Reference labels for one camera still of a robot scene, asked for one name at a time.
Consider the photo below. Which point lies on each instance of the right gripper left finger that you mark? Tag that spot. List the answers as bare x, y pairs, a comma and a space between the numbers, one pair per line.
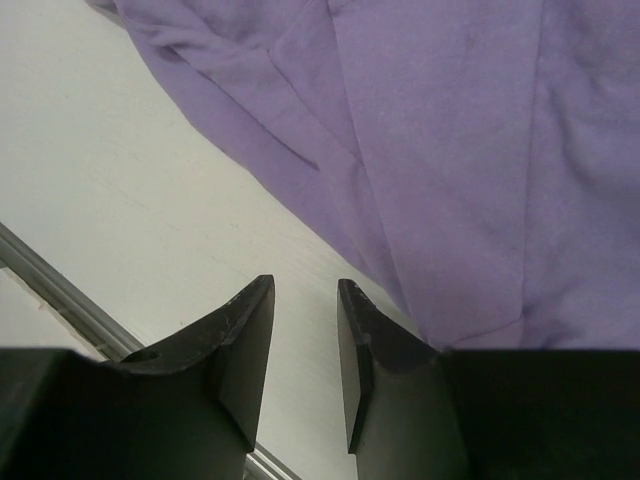
232, 344

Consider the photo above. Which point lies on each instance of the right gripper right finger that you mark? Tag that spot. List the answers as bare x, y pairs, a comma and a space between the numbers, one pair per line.
370, 342

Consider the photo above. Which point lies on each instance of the purple t shirt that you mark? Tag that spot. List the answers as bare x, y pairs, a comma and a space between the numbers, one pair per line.
479, 160

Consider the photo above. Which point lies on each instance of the aluminium front rail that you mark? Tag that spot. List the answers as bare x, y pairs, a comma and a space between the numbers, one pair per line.
65, 416

